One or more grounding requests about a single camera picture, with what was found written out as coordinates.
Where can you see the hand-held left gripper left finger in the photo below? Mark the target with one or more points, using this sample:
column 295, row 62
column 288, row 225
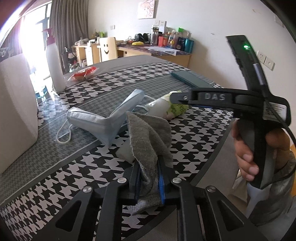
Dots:
column 131, row 185

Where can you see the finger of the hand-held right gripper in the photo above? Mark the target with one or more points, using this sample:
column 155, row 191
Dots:
column 208, row 97

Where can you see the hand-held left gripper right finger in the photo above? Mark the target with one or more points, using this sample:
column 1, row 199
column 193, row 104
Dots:
column 162, row 192

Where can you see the grey sock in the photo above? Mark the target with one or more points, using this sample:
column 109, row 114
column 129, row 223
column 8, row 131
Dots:
column 148, row 139

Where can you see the blue face mask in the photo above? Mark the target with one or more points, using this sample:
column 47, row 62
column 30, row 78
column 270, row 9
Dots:
column 92, row 120

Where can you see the white foam box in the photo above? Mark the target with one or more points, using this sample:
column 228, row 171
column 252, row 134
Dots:
column 16, row 115

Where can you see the person's right forearm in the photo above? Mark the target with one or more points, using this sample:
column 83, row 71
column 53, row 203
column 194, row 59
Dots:
column 272, row 204

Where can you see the person's right hand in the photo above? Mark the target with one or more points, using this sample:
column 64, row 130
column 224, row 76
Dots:
column 242, row 160

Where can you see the dark green flat case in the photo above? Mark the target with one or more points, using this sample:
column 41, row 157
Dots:
column 192, row 77

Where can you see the light wooden desk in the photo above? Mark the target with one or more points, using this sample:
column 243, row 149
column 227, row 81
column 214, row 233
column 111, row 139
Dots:
column 182, row 60

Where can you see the row of toiletry bottles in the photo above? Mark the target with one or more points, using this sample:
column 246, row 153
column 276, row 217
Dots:
column 175, row 41

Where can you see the white papers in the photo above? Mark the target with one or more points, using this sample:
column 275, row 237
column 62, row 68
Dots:
column 161, row 50

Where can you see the white double outlet panel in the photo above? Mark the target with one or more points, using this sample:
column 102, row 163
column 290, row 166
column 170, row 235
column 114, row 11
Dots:
column 160, row 26

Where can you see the black headphones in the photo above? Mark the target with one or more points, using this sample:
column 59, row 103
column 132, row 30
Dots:
column 142, row 38

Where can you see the yellow desk object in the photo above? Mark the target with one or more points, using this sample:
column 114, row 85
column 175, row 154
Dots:
column 137, row 43

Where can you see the wooden smiley face chair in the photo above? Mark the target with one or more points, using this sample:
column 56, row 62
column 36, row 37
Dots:
column 107, row 49

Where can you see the red snack packet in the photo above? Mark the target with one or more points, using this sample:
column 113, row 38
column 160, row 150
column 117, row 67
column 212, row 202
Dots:
column 83, row 73

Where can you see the green paper bag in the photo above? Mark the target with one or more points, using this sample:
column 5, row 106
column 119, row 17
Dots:
column 102, row 34

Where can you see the white lotion pump bottle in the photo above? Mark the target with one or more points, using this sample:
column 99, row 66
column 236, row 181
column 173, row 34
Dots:
column 55, row 69

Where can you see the brown curtain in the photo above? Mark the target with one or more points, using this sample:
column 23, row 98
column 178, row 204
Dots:
column 69, row 23

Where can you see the glass balcony door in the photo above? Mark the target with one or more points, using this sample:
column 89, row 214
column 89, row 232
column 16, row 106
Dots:
column 32, row 27

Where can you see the white wall socket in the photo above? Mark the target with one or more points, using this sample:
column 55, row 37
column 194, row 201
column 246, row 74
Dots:
column 270, row 63
column 261, row 56

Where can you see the pink wall poster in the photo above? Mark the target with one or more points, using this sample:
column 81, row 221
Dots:
column 148, row 9

